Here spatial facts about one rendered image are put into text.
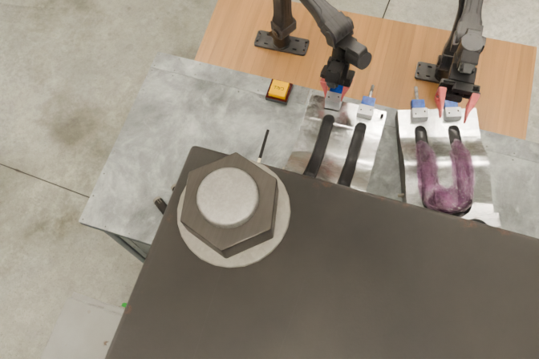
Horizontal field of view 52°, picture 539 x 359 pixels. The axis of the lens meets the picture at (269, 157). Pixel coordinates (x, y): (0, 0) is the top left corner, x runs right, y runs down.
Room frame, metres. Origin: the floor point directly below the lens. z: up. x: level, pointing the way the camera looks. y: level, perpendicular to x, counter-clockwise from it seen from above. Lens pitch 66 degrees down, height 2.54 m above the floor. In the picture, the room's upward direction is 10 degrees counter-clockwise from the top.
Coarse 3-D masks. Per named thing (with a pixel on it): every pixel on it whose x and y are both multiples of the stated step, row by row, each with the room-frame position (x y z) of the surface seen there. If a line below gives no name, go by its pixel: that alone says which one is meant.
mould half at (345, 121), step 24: (312, 96) 0.92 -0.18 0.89; (312, 120) 0.83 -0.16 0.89; (336, 120) 0.82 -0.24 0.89; (360, 120) 0.80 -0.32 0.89; (384, 120) 0.79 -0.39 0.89; (312, 144) 0.75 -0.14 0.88; (336, 144) 0.73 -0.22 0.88; (288, 168) 0.66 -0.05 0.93; (336, 168) 0.64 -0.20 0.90; (360, 168) 0.63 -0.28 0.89
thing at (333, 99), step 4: (332, 88) 0.92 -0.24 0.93; (336, 88) 0.91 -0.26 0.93; (340, 88) 0.91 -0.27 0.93; (328, 92) 0.90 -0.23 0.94; (332, 92) 0.89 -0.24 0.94; (336, 92) 0.90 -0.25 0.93; (340, 92) 0.89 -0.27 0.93; (328, 96) 0.88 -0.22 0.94; (332, 96) 0.88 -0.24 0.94; (336, 96) 0.88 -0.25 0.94; (340, 96) 0.87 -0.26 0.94; (328, 100) 0.87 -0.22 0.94; (332, 100) 0.86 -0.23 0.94; (336, 100) 0.86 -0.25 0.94; (340, 100) 0.86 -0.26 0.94; (328, 104) 0.87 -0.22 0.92; (332, 104) 0.86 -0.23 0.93; (336, 104) 0.85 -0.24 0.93; (340, 104) 0.86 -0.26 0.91; (328, 108) 0.86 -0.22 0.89; (332, 108) 0.86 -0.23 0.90; (336, 108) 0.85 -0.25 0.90
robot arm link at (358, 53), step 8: (352, 24) 0.99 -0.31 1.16; (328, 32) 0.97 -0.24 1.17; (352, 32) 0.98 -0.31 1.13; (328, 40) 0.96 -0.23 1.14; (344, 40) 0.96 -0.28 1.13; (352, 40) 0.95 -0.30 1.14; (344, 48) 0.92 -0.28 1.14; (352, 48) 0.91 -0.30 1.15; (360, 48) 0.90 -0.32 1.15; (352, 56) 0.90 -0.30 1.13; (360, 56) 0.88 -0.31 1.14; (368, 56) 0.89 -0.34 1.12; (352, 64) 0.89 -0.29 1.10; (360, 64) 0.87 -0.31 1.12; (368, 64) 0.88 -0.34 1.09
